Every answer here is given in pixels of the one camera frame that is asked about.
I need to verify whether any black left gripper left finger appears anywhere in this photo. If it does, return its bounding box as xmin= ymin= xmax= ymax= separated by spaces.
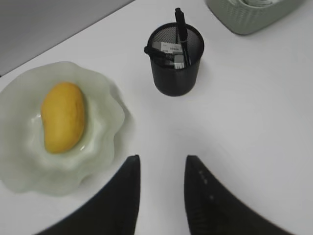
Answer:
xmin=40 ymin=155 xmax=141 ymax=235

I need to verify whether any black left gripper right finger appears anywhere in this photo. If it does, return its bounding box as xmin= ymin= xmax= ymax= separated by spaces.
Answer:
xmin=184 ymin=155 xmax=288 ymax=235

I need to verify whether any yellow mango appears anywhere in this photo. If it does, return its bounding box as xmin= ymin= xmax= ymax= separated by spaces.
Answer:
xmin=41 ymin=82 xmax=86 ymax=154

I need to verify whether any grey white eraser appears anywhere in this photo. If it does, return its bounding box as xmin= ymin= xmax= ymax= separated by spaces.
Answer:
xmin=169 ymin=54 xmax=185 ymax=70
xmin=152 ymin=42 xmax=183 ymax=54

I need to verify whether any black marker pen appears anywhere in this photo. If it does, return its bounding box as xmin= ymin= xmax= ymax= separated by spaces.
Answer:
xmin=144 ymin=46 xmax=173 ymax=65
xmin=175 ymin=8 xmax=191 ymax=67

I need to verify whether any frosted green wavy plate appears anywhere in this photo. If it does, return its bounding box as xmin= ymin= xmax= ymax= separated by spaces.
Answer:
xmin=0 ymin=62 xmax=125 ymax=196

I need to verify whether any black mesh pen holder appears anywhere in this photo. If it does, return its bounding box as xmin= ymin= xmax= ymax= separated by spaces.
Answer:
xmin=147 ymin=23 xmax=204 ymax=96

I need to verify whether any light green woven basket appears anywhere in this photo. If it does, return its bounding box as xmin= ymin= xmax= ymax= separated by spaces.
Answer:
xmin=205 ymin=0 xmax=303 ymax=35

